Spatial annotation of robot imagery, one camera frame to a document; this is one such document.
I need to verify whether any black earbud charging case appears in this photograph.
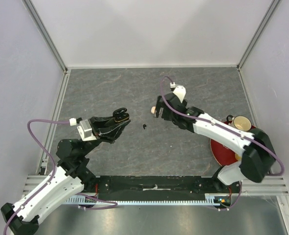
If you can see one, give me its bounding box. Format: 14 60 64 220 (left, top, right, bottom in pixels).
112 107 130 123

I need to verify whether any beige earbud charging case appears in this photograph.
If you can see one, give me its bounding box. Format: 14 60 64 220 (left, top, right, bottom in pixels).
151 106 156 114

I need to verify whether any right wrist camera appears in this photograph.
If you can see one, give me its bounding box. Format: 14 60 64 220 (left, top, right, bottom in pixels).
170 82 186 103

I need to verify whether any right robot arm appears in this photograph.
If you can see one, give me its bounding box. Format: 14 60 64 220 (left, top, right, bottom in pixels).
155 93 275 193

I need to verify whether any slotted cable duct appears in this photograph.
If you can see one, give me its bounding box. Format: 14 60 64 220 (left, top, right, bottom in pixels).
63 195 220 206

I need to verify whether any cream mug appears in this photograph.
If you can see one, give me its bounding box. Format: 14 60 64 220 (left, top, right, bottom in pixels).
226 115 252 131

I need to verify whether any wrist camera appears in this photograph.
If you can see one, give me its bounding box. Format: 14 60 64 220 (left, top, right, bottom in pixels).
170 82 186 103
77 119 97 141

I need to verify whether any cream cup with handle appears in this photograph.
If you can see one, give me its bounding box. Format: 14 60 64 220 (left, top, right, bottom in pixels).
235 153 242 161

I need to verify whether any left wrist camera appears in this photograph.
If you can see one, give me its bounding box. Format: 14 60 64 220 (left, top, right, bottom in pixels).
77 119 97 141

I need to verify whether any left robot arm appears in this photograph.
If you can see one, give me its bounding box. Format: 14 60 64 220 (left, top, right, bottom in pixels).
1 108 130 235

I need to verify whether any red round tray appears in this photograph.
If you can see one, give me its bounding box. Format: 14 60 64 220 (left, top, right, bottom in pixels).
210 121 255 166

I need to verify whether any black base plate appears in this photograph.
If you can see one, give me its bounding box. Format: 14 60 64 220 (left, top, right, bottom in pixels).
83 175 240 201

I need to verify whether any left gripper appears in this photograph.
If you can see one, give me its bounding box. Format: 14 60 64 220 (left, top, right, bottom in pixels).
80 113 132 157

